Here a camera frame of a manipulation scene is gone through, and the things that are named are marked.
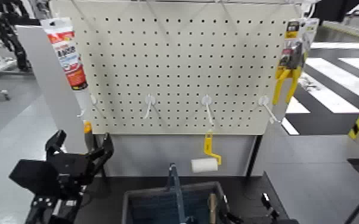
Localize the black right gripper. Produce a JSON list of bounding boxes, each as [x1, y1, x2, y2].
[[225, 192, 300, 224]]

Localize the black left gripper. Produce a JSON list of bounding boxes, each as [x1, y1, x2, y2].
[[45, 129, 115, 198]]

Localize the orange capped grey tool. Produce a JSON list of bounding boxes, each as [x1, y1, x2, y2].
[[83, 120, 97, 154]]

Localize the white pegboard hook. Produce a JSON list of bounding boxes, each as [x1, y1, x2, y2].
[[143, 94, 157, 120], [201, 94, 215, 126], [258, 95, 282, 125], [76, 94, 98, 118]]

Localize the grey upright side panel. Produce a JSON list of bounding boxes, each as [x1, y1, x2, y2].
[[16, 24, 88, 154]]

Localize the grey plastic crate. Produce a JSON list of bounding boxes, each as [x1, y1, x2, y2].
[[121, 181, 230, 224]]

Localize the black shelf post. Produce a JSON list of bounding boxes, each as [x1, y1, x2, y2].
[[246, 135, 264, 178]]

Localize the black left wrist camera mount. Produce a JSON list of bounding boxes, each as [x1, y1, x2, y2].
[[8, 158, 61, 198]]

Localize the grey shelf back panel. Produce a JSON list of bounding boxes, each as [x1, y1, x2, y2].
[[95, 133, 258, 178]]

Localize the black background robot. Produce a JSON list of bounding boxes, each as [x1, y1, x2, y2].
[[0, 0, 41, 73]]

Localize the wooden tool handle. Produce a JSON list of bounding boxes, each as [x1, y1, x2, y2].
[[208, 192, 218, 224]]

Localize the yellow handled white paint roller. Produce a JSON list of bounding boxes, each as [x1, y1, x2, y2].
[[191, 129, 222, 174]]

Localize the cream perforated pegboard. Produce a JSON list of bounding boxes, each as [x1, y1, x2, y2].
[[49, 0, 304, 136]]

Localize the white red sealant tube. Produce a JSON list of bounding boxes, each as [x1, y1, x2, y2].
[[40, 17, 92, 111]]

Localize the yellow handled pliers package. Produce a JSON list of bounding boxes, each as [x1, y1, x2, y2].
[[272, 18, 320, 105]]

